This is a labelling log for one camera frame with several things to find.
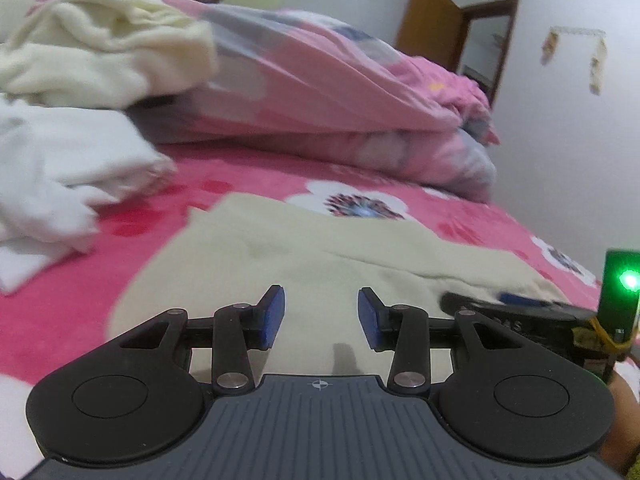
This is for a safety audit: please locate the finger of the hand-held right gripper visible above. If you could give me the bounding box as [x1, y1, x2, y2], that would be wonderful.
[440, 290, 556, 314]

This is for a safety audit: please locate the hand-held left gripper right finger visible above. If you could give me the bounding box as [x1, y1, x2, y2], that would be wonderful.
[358, 287, 526, 393]

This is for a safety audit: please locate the cream knit sweater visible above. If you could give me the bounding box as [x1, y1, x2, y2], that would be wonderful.
[0, 0, 219, 112]

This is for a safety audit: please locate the white garment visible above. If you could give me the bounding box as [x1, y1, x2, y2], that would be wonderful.
[0, 91, 179, 294]

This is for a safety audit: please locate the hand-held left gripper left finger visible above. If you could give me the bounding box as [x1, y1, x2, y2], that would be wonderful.
[120, 285, 286, 393]

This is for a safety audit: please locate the wooden door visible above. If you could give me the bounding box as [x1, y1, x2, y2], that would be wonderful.
[394, 0, 522, 112]

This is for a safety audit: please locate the beige zip hoodie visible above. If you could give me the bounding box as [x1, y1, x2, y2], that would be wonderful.
[107, 194, 602, 382]

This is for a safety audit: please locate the person's right forearm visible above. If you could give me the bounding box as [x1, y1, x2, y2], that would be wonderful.
[600, 360, 640, 480]

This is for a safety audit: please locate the pink floral duvet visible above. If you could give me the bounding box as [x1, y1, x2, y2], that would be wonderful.
[126, 0, 502, 204]

